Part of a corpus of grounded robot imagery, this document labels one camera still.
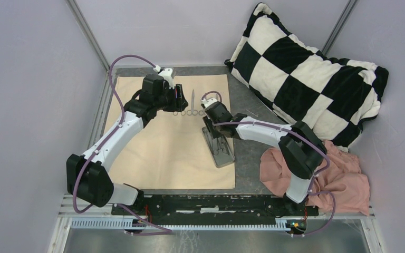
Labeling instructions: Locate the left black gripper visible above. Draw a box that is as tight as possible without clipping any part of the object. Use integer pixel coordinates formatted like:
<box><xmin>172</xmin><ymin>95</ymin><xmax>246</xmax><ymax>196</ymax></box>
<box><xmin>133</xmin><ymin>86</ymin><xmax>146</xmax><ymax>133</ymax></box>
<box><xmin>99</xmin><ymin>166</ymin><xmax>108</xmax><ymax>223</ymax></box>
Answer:
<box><xmin>155</xmin><ymin>84</ymin><xmax>189</xmax><ymax>113</ymax></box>

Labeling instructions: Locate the metal instrument tray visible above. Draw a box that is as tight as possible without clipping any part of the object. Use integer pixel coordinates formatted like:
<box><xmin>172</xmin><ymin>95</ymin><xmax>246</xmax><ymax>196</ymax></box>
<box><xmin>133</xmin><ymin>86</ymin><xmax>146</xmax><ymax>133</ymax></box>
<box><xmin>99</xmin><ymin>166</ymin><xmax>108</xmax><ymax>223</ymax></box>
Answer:
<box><xmin>201</xmin><ymin>127</ymin><xmax>235</xmax><ymax>168</ymax></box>

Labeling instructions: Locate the beige cloth wrap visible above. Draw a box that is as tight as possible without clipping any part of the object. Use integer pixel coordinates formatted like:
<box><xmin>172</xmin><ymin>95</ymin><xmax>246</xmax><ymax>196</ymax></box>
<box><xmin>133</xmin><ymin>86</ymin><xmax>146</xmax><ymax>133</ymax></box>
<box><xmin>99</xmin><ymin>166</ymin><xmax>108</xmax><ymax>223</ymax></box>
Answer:
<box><xmin>109</xmin><ymin>74</ymin><xmax>235</xmax><ymax>190</ymax></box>

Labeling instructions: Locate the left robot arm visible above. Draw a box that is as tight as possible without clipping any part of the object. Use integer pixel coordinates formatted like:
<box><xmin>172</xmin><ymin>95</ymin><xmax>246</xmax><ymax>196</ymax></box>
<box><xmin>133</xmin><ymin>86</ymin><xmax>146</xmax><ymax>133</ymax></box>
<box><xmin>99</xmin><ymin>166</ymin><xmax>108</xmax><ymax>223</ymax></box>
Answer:
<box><xmin>66</xmin><ymin>72</ymin><xmax>188</xmax><ymax>215</ymax></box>

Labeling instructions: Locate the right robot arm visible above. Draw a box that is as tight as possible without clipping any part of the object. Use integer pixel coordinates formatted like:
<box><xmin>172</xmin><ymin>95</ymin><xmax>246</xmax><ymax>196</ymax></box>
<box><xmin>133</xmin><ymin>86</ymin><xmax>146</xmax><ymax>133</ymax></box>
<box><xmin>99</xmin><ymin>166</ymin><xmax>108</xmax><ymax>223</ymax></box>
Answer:
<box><xmin>201</xmin><ymin>98</ymin><xmax>330</xmax><ymax>215</ymax></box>

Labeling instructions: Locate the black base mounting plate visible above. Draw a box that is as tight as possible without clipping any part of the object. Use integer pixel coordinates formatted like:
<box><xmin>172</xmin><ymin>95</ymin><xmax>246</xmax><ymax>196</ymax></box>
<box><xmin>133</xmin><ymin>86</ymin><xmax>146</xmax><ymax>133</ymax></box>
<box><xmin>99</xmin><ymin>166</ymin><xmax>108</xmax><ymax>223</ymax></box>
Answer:
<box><xmin>129</xmin><ymin>194</ymin><xmax>319</xmax><ymax>226</ymax></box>

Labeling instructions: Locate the black white checkered pillow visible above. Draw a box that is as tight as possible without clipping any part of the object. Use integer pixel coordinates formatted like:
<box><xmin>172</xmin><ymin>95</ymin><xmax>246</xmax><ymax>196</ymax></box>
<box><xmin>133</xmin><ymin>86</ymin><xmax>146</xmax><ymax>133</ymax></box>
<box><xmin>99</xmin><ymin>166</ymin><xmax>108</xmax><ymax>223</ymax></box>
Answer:
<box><xmin>225</xmin><ymin>3</ymin><xmax>389</xmax><ymax>151</ymax></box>

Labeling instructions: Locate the pink crumpled cloth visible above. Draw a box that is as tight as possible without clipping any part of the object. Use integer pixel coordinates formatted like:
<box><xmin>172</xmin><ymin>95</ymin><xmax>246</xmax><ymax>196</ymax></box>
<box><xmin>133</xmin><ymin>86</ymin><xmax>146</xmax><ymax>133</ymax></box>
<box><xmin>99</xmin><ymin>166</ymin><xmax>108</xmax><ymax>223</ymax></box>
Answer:
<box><xmin>259</xmin><ymin>141</ymin><xmax>370</xmax><ymax>216</ymax></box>

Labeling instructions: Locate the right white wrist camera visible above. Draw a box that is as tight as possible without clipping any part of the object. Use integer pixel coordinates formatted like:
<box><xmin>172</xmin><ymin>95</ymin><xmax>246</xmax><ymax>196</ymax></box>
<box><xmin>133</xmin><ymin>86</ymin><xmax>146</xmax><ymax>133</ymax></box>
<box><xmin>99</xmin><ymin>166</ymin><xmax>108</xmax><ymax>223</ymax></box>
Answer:
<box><xmin>201</xmin><ymin>98</ymin><xmax>219</xmax><ymax>111</ymax></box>

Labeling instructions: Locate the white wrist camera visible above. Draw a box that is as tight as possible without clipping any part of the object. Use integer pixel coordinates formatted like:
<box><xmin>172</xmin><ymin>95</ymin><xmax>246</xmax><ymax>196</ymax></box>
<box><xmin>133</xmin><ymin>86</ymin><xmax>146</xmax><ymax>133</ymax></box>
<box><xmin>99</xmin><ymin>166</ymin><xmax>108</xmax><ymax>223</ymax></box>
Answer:
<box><xmin>201</xmin><ymin>98</ymin><xmax>219</xmax><ymax>111</ymax></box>
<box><xmin>153</xmin><ymin>65</ymin><xmax>175</xmax><ymax>89</ymax></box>

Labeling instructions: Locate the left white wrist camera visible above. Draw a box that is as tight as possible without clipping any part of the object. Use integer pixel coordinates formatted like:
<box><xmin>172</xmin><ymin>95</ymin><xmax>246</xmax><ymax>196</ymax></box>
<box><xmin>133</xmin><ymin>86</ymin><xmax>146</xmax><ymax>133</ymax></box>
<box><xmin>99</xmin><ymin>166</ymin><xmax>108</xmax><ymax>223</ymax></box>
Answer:
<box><xmin>153</xmin><ymin>65</ymin><xmax>175</xmax><ymax>89</ymax></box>

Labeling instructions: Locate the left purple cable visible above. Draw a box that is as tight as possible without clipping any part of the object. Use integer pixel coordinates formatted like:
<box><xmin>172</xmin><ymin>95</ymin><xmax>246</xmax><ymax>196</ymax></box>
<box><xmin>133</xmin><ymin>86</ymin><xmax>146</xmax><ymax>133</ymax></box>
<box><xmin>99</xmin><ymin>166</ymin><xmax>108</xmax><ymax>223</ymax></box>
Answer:
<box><xmin>72</xmin><ymin>54</ymin><xmax>173</xmax><ymax>236</ymax></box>

